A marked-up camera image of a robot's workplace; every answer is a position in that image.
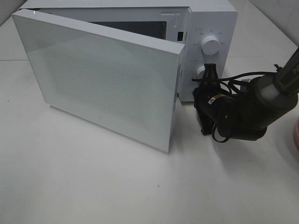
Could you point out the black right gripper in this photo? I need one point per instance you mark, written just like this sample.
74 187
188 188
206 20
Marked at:
209 98

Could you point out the white microwave door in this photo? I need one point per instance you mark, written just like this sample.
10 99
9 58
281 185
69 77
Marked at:
123 81

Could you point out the pink plate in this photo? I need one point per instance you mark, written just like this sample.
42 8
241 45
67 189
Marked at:
296 134

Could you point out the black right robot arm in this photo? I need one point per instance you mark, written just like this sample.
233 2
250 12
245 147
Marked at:
243 106

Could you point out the lower white timer knob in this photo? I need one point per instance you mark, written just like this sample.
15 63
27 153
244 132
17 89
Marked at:
201 71

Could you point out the upper white power knob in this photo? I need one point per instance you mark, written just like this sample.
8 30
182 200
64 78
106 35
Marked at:
210 44

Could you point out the white microwave oven body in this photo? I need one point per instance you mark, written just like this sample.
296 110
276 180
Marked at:
160 24

